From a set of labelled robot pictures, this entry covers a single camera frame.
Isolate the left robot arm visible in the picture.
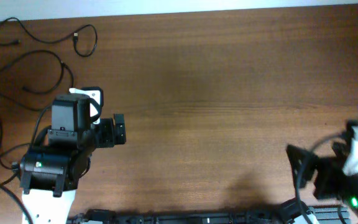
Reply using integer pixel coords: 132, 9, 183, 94
20, 93, 126, 223

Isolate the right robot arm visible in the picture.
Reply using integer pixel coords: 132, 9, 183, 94
286, 120, 358, 223

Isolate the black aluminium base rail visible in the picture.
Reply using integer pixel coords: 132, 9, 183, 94
67, 205, 351, 224

